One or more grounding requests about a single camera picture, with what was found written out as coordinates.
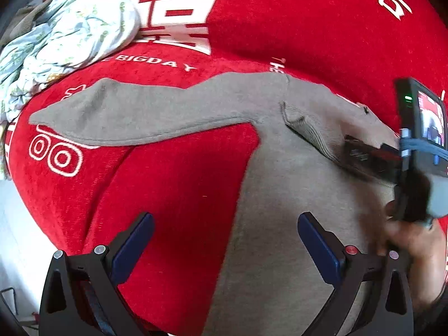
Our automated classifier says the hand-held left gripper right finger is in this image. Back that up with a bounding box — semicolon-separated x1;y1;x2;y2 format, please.
297;212;416;336

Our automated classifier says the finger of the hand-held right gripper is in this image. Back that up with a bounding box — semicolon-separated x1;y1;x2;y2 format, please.
341;134;404;183

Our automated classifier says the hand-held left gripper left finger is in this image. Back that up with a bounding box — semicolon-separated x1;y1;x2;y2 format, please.
39;212;155;336

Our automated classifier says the grey knit sweater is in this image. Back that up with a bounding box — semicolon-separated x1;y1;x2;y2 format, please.
29;72;407;336

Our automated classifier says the person's right forearm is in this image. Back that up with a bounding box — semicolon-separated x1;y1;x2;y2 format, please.
413;282;448;336

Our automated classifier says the person's right hand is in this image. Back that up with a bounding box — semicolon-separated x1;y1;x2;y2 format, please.
376;199;448;309

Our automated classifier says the red printed blanket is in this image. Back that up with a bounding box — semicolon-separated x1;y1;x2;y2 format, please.
4;0;448;336

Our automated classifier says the floral quilt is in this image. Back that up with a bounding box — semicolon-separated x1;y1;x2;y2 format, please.
0;0;141;124

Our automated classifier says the brown cloth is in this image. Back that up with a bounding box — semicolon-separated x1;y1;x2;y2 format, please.
7;0;58;39

